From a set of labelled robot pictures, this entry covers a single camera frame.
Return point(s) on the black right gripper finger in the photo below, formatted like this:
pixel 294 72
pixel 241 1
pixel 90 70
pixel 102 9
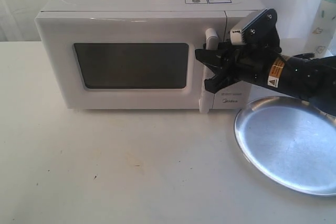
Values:
pixel 212 59
pixel 218 82

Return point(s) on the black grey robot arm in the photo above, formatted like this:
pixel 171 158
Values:
pixel 308 79

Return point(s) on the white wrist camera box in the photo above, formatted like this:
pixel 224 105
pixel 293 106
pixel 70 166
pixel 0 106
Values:
pixel 254 27

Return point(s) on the white microwave door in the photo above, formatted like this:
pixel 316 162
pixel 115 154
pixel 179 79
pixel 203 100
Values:
pixel 131 60

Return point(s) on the round silver metal tray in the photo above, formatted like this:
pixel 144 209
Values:
pixel 290 142

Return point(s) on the white patterned bottle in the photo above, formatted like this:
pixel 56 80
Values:
pixel 322 29

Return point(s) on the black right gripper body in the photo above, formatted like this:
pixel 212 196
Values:
pixel 258 63

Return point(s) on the white microwave oven body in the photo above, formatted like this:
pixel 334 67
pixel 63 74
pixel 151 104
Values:
pixel 230 98

